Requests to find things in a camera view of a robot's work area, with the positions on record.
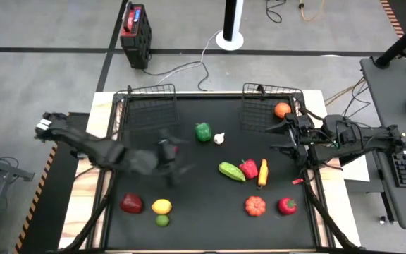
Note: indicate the green lime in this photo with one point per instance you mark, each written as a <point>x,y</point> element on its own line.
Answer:
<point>162,220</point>

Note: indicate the bright red bell pepper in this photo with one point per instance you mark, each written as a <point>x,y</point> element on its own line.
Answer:
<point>249,169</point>

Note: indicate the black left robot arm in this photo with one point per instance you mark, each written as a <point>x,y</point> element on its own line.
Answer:
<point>101,151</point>

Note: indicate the grey computer cart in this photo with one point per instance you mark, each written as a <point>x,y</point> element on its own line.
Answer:
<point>386,91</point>

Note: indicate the green bell pepper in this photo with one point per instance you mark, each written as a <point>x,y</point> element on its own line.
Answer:
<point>203,132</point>

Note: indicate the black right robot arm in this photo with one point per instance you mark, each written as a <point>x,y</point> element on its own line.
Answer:
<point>365,139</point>

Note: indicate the small red tag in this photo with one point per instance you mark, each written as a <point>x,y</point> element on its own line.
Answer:
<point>298,181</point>

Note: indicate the white garlic bulb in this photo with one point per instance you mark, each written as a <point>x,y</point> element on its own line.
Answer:
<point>219,138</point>

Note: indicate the black floor mat striped edge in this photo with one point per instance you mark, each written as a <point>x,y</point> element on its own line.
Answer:
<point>48,197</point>

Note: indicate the red strawberry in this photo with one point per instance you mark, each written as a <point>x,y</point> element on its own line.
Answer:
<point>287,206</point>

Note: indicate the black monitor pole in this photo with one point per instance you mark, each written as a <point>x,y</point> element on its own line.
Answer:
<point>400,44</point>

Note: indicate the black table mat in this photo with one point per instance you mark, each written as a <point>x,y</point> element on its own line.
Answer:
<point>206,225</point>

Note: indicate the black white pole with base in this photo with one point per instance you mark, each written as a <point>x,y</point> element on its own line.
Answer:
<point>230,21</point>

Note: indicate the red and black power box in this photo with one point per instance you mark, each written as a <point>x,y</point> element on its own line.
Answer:
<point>136,39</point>

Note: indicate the cart caster wheel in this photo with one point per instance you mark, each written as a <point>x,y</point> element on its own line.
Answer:
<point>383,219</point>

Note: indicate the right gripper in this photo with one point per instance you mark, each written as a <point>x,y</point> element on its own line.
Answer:
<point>300,141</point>

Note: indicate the green cucumber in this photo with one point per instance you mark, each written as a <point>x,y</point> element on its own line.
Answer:
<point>231,171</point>

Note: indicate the orange fruit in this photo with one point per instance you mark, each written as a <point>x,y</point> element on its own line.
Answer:
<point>282,110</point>

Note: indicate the yellow lemon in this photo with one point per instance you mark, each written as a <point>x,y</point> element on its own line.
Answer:
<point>161,206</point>

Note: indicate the white paper sheet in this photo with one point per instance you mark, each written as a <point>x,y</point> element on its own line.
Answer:
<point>358,173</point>

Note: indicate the orange pumpkin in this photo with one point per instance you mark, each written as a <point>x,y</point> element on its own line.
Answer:
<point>255,206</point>

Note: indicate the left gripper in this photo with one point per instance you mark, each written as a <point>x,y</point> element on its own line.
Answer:
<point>167,155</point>

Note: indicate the dark red bell pepper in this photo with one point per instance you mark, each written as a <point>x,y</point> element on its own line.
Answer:
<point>131,203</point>

